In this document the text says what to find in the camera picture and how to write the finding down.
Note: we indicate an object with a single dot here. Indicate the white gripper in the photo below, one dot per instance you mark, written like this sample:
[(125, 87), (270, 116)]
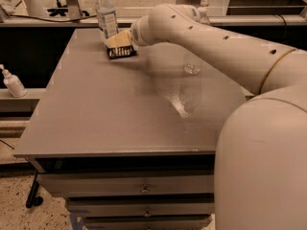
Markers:
[(138, 34)]

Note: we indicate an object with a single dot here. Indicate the black rxbar chocolate wrapper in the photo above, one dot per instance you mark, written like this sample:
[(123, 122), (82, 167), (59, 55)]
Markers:
[(121, 52)]

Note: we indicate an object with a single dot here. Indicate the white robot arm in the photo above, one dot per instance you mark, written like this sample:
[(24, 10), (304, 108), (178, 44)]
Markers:
[(260, 174)]

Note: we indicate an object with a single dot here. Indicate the blue label plastic bottle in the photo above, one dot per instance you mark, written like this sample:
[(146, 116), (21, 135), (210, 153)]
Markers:
[(107, 19)]

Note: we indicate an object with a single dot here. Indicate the clear plastic water bottle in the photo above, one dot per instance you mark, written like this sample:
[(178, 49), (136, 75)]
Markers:
[(192, 67)]

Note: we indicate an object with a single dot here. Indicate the white pump dispenser bottle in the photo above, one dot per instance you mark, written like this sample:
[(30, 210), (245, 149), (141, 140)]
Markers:
[(13, 83)]

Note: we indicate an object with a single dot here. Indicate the grey top drawer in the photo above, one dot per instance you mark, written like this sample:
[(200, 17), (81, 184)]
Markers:
[(127, 183)]

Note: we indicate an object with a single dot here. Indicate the grey drawer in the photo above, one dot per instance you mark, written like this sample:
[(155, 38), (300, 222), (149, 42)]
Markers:
[(127, 183), (196, 222), (142, 205)]

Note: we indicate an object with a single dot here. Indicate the grey middle drawer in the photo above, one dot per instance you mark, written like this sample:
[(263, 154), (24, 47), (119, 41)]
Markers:
[(142, 205)]

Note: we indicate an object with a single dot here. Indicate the black caster leg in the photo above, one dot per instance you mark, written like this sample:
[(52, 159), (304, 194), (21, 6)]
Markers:
[(33, 200)]

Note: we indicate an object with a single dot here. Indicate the grey bottom drawer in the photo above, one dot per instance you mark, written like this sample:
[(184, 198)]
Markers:
[(196, 222)]

